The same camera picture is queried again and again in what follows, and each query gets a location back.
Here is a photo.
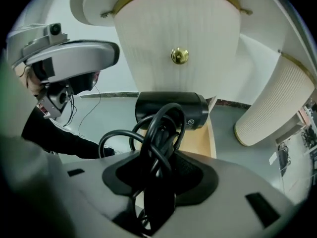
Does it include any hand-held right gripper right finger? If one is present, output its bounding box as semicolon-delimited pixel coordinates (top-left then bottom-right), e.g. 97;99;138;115
151;150;299;238

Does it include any white ribbed drawer brass knob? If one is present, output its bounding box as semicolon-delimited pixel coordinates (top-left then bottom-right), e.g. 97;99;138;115
100;0;253;159

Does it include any thin black headset cable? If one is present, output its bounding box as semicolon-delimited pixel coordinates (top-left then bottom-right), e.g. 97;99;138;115
62;83;102;136

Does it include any cream white cabinet frame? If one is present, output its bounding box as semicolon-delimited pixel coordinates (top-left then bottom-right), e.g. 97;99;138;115
70;0;317;143

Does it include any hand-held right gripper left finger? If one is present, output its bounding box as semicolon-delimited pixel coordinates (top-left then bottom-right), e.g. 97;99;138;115
0;135;149;238

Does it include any person's head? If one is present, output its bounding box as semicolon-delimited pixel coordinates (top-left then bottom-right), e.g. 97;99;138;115
14;65;102;99

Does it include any grey head-worn camera headset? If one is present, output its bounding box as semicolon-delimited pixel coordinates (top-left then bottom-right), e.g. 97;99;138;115
6;22;121;120

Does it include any person's left arm black sleeve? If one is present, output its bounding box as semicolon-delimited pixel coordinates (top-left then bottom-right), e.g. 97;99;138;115
21;105;115;160

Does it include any black hair dryer with cord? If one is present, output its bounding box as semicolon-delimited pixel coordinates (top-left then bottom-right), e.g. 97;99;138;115
98;91;210;233

